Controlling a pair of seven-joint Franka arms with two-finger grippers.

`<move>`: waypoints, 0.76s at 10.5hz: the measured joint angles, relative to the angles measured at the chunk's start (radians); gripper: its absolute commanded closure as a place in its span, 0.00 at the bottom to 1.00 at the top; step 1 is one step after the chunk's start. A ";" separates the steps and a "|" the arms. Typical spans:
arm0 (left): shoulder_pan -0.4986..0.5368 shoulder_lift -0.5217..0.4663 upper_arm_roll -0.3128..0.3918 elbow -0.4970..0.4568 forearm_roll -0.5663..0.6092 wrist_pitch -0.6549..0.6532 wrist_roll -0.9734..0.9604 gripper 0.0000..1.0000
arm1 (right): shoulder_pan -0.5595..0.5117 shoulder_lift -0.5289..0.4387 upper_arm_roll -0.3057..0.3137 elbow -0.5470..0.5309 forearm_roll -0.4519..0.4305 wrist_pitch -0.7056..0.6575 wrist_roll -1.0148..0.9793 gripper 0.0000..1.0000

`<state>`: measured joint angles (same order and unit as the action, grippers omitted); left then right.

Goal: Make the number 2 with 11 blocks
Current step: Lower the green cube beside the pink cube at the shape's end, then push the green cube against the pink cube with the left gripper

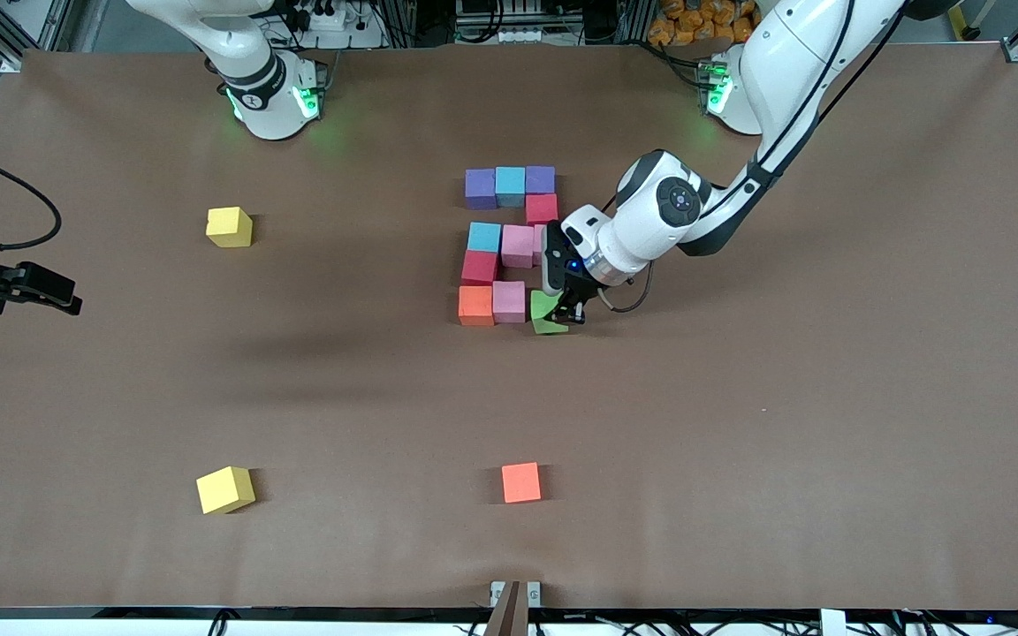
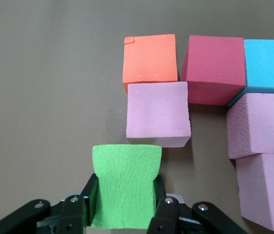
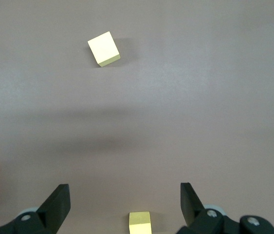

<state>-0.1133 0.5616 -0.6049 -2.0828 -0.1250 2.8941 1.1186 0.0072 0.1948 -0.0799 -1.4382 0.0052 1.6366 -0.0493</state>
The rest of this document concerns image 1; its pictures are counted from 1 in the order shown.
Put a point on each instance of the orange foam cube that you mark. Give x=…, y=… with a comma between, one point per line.
x=520, y=483
x=476, y=305

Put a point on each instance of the pink foam cube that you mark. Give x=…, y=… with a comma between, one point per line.
x=539, y=245
x=518, y=246
x=509, y=302

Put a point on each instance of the small white block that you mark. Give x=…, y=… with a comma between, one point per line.
x=833, y=623

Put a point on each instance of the white power strip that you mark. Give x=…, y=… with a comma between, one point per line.
x=509, y=37
x=328, y=16

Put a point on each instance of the red foam cube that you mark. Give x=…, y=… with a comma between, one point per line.
x=480, y=267
x=542, y=209

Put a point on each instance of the green foam cube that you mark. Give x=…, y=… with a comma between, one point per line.
x=543, y=309

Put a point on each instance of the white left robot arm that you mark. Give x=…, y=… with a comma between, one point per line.
x=792, y=53

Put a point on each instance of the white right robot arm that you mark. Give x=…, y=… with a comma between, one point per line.
x=270, y=97

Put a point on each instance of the brown table cover sheet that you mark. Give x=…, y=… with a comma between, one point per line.
x=871, y=495

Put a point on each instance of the yellow foam cube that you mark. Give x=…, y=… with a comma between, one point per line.
x=228, y=228
x=226, y=490

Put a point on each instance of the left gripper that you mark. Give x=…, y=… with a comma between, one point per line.
x=581, y=292

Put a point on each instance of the brown mount strut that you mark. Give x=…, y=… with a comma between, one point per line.
x=509, y=614

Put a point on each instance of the blue foam cube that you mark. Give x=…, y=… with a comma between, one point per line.
x=511, y=185
x=484, y=237

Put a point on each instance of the orange plastic bag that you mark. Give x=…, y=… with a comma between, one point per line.
x=695, y=22

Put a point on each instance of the purple foam cube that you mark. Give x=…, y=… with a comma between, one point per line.
x=541, y=179
x=480, y=188

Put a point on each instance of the metal mount bracket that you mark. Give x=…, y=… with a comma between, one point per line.
x=497, y=592

